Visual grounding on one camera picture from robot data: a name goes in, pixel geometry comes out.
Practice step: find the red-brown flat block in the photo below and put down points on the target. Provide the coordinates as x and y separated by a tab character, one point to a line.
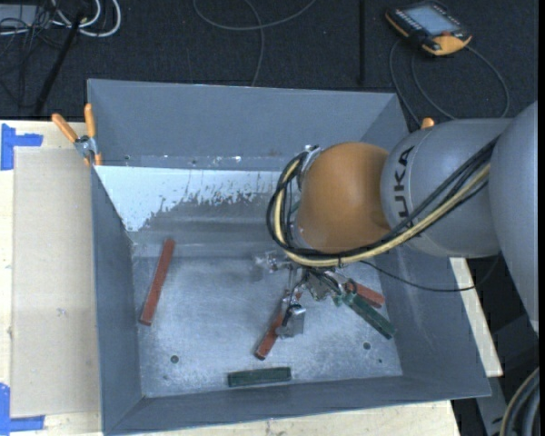
158	282
371	295
267	343

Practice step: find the pale wood flat board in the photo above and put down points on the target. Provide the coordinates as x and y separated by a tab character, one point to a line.
50	266

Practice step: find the dark green flat block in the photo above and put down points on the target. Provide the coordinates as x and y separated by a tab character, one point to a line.
374	320
259	376

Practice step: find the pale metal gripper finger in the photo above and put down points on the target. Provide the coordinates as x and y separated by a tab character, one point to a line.
294	323
268	264

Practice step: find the grey metal bin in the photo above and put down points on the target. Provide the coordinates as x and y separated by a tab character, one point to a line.
218	325

